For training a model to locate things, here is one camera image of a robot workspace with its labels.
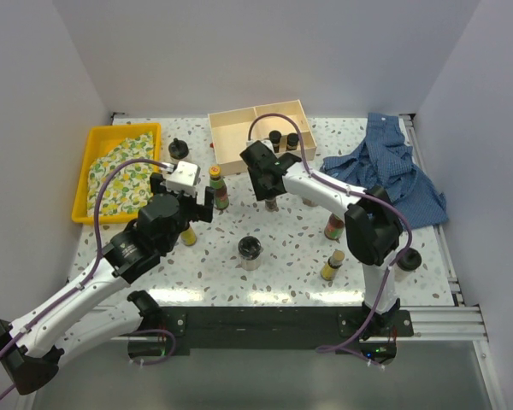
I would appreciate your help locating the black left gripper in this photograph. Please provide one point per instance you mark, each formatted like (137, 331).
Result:
(203, 212)

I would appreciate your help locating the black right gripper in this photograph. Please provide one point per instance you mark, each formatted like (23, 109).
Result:
(262, 193)

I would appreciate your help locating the small dark spice jar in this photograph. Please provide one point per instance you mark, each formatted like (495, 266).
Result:
(271, 204)

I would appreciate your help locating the sauce bottle green label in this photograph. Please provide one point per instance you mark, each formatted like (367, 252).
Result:
(216, 181)
(334, 228)

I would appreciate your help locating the spice jar black lid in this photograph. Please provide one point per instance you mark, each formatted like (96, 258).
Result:
(292, 141)
(275, 138)

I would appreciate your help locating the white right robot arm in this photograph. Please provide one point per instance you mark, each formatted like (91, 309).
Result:
(373, 226)

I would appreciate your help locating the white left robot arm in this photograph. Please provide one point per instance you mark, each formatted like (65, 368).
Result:
(33, 347)

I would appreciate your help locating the small yellow oil bottle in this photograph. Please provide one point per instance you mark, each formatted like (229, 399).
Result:
(332, 265)
(188, 237)

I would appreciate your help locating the glass shaker jar brown residue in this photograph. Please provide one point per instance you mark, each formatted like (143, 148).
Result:
(310, 203)

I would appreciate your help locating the glass shaker jar white powder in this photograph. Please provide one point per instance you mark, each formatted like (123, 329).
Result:
(178, 150)

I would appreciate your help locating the lemon print cloth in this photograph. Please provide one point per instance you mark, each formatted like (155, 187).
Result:
(130, 187)

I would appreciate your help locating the open glass jar black rim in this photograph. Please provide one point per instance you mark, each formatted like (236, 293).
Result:
(250, 250)

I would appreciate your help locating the blue checked shirt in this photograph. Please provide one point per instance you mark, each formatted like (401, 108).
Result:
(383, 158)

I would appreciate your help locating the shaker jar front right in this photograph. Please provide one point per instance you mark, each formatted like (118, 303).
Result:
(407, 264)

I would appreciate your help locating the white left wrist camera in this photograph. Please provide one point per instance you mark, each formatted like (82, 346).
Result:
(183, 178)

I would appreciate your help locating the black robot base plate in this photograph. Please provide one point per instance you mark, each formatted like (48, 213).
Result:
(179, 330)

